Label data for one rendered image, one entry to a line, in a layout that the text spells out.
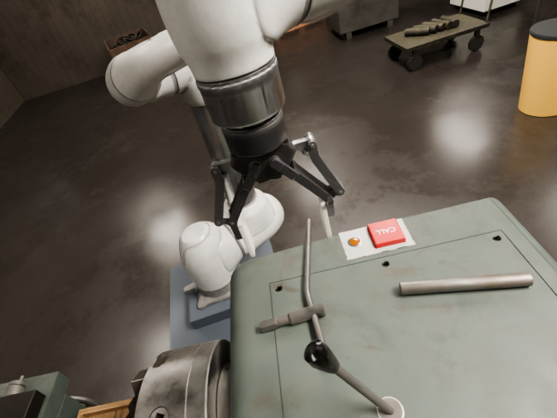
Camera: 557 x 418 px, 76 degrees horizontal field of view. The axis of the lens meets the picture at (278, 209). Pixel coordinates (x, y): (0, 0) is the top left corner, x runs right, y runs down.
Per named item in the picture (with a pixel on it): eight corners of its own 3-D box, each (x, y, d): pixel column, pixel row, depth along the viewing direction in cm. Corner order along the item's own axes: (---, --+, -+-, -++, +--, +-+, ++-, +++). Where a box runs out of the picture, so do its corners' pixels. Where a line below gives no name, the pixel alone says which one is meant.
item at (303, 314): (263, 336, 62) (326, 317, 62) (259, 329, 60) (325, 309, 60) (261, 325, 64) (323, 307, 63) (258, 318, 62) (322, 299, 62)
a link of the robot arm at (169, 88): (93, 55, 70) (154, 30, 75) (89, 70, 86) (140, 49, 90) (130, 117, 75) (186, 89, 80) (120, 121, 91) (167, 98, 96)
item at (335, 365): (336, 350, 47) (331, 331, 44) (342, 375, 44) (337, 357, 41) (306, 357, 47) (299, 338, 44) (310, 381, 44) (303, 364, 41)
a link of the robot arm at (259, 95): (196, 63, 42) (214, 109, 46) (190, 93, 35) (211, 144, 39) (271, 41, 41) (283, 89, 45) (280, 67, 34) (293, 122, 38)
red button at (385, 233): (395, 224, 75) (395, 216, 74) (406, 244, 70) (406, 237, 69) (367, 230, 75) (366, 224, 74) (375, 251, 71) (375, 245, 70)
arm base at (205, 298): (186, 276, 140) (180, 267, 136) (239, 257, 140) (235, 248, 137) (187, 314, 126) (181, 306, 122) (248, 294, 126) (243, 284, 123)
